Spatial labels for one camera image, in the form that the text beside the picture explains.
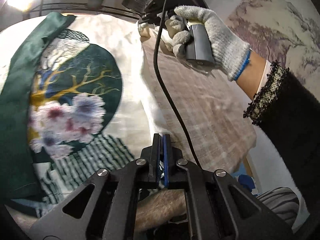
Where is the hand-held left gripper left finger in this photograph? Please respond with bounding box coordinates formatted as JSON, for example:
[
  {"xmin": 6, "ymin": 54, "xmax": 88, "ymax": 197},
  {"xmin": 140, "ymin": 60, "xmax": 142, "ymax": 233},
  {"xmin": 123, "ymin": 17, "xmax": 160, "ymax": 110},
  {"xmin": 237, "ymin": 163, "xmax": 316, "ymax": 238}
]
[{"xmin": 29, "ymin": 134, "xmax": 161, "ymax": 240}]

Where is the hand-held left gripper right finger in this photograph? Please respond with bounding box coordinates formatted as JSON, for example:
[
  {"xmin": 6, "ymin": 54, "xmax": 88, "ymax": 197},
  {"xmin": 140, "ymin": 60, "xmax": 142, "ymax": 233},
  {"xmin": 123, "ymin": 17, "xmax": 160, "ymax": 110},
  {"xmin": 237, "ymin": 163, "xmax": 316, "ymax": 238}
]
[{"xmin": 163, "ymin": 134, "xmax": 297, "ymax": 240}]

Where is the white green printed garment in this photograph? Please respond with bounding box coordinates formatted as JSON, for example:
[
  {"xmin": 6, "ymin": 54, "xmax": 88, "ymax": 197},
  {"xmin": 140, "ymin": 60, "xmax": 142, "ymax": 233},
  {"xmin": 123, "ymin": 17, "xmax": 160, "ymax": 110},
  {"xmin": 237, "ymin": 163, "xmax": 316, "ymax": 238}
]
[{"xmin": 0, "ymin": 12, "xmax": 173, "ymax": 218}]

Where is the person's right forearm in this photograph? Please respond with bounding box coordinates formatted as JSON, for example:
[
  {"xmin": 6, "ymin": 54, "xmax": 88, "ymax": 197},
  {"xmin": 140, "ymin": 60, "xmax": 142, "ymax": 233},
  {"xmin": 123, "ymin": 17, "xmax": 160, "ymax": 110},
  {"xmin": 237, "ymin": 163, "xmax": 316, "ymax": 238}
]
[{"xmin": 235, "ymin": 51, "xmax": 320, "ymax": 233}]

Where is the black metal clothes rack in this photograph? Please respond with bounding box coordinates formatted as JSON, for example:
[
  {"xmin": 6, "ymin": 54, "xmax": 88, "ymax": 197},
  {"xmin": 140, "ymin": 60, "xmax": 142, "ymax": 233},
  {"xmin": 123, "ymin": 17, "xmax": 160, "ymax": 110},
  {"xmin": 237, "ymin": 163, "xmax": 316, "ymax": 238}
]
[{"xmin": 27, "ymin": 2, "xmax": 140, "ymax": 20}]

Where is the person's right hand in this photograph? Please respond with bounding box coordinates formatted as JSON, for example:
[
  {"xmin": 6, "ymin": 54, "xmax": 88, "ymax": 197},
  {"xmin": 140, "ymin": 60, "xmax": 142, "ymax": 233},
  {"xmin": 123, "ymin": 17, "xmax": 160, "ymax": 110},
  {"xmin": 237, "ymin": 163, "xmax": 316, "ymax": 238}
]
[{"xmin": 165, "ymin": 5, "xmax": 252, "ymax": 82}]

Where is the beige plaid blanket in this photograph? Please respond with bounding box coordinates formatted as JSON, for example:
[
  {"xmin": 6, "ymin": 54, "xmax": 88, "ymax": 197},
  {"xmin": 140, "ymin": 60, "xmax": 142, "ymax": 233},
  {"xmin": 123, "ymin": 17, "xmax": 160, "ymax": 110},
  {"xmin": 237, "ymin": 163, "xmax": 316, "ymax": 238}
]
[{"xmin": 139, "ymin": 34, "xmax": 258, "ymax": 178}]

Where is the tan cloth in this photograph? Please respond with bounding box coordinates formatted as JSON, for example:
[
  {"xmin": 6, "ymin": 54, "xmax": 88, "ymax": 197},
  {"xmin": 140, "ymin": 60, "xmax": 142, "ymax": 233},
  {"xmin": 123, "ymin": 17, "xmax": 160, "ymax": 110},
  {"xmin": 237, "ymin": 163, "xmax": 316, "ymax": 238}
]
[{"xmin": 136, "ymin": 190, "xmax": 187, "ymax": 232}]

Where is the blue cloth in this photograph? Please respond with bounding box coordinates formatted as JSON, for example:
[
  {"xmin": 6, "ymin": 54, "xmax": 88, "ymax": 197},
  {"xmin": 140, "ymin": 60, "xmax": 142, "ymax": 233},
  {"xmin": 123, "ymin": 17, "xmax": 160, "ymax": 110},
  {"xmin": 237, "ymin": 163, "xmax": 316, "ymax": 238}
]
[{"xmin": 237, "ymin": 174, "xmax": 258, "ymax": 195}]

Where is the striped grey clothing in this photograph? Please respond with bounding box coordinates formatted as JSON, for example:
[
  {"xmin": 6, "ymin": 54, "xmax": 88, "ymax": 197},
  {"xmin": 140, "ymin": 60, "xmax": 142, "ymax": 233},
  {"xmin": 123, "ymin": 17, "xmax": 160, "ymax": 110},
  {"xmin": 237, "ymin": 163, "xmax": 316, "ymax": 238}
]
[{"xmin": 257, "ymin": 187, "xmax": 300, "ymax": 221}]

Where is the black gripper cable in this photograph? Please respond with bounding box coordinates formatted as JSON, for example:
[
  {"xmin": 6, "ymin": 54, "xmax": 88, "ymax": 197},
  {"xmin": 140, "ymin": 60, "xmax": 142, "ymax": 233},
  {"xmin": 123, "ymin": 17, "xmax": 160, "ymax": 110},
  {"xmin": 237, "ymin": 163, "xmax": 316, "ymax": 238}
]
[{"xmin": 154, "ymin": 0, "xmax": 202, "ymax": 170}]

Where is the landscape wall mural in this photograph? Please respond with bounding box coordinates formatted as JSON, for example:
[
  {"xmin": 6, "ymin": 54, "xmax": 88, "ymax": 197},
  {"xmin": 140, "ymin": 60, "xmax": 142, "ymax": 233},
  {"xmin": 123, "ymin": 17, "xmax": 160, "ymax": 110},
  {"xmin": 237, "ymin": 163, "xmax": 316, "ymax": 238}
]
[{"xmin": 226, "ymin": 0, "xmax": 320, "ymax": 85}]

